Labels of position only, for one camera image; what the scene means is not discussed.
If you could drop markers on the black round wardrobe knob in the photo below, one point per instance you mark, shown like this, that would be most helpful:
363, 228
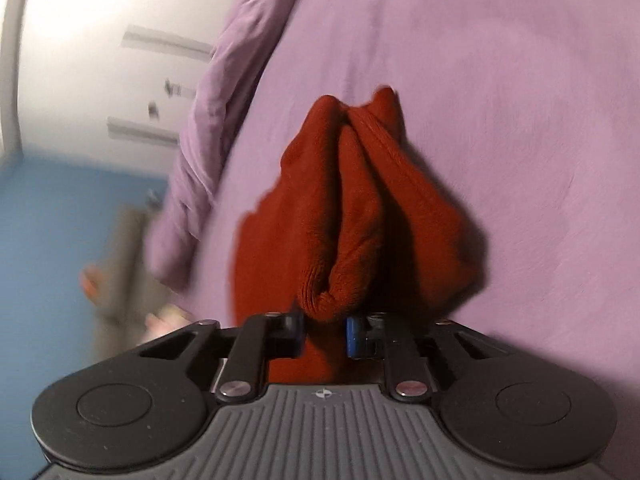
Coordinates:
151, 108

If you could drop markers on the purple bed sheet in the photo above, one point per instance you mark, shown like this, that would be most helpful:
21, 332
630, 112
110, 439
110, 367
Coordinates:
500, 135

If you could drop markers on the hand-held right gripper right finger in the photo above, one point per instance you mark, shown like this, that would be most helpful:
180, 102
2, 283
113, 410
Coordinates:
353, 337

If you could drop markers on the grey upholstered headboard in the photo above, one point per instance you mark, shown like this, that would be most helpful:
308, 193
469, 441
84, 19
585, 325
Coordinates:
127, 280

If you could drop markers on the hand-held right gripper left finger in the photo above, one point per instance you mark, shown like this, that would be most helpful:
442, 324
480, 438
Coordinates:
299, 334

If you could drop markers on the purple duvet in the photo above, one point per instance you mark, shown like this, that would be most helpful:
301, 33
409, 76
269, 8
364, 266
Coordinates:
225, 110

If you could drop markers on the red knit sweater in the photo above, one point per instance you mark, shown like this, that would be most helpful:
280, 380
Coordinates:
360, 210

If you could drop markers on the white wardrobe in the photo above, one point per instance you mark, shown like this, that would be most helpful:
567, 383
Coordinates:
90, 35

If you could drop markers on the orange item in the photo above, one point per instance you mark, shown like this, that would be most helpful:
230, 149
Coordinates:
91, 281

